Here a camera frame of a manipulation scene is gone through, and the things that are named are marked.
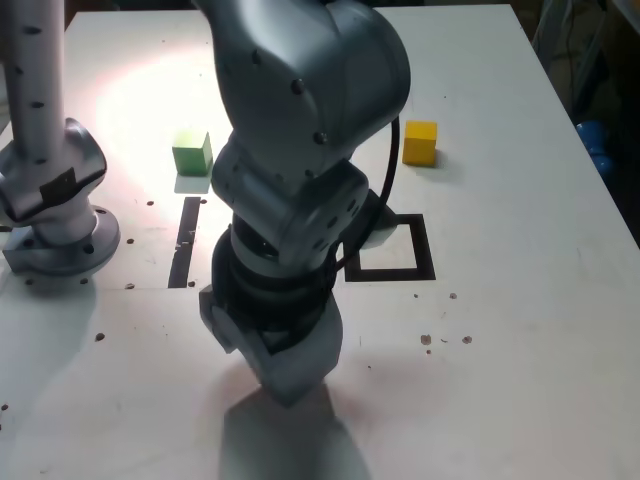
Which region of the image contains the black tape square outline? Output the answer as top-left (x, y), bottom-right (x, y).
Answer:
top-left (344, 213), bottom-right (437, 284)

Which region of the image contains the grey cloth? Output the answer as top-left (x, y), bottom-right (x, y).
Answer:
top-left (531, 0), bottom-right (609, 121)

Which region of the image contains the yellow cube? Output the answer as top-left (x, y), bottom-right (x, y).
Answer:
top-left (402, 119), bottom-right (439, 167)

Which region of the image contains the blue object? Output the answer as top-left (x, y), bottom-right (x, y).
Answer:
top-left (574, 118), bottom-right (614, 176)

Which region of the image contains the green cube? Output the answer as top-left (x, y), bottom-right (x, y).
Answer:
top-left (171, 128), bottom-right (215, 177)

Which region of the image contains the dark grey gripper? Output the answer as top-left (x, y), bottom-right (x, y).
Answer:
top-left (198, 234), bottom-right (346, 409)

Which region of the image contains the black tape strip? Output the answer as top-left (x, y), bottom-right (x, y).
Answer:
top-left (168, 196), bottom-right (202, 290)

